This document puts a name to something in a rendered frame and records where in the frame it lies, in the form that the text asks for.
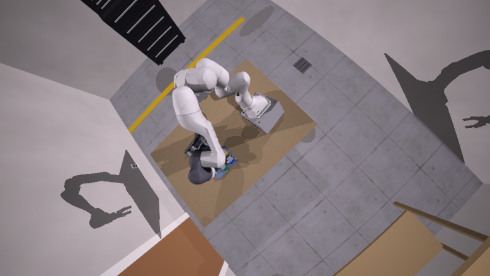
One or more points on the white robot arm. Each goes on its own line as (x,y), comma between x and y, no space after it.
(190,116)

